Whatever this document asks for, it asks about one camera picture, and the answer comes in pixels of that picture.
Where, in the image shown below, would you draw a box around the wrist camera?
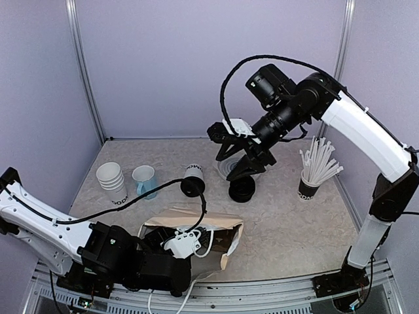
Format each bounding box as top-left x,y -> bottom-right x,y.
207,118 -> 261,144
162,229 -> 202,259

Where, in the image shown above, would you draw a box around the white paper coffee cup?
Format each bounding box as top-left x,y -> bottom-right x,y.
184,164 -> 204,181

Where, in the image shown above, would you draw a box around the black lid stack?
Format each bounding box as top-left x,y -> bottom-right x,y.
228,177 -> 256,203

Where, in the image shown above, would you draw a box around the brown paper bag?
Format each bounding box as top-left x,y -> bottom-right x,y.
138,205 -> 244,280

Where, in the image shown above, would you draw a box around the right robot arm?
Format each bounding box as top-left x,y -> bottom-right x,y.
207,64 -> 418,290

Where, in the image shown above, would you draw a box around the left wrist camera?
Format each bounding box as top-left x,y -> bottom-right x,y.
162,229 -> 202,259

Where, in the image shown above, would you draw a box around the black cup of straws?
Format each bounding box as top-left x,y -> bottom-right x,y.
297,137 -> 344,201

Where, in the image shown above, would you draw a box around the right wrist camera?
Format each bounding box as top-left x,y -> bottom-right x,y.
207,118 -> 261,144

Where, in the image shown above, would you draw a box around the white paper cup stack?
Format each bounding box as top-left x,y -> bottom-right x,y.
96,162 -> 128,206

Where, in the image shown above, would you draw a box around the blue ceramic mug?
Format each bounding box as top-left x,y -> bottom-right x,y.
132,165 -> 158,196

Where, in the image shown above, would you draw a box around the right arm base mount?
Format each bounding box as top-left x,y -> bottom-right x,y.
312,260 -> 370,298

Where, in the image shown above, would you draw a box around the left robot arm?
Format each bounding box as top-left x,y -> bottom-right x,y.
1,167 -> 191,296

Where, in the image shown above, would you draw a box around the right aluminium frame post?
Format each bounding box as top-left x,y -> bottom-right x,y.
334,0 -> 355,81

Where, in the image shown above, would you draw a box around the aluminium frame post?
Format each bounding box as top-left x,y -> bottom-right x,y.
334,0 -> 355,81
65,0 -> 107,145

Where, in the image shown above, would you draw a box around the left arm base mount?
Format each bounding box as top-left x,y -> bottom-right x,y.
56,262 -> 114,298

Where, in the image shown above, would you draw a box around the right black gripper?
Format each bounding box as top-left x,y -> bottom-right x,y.
217,95 -> 308,180

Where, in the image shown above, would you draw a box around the left aluminium frame post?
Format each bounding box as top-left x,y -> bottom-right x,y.
65,0 -> 107,145

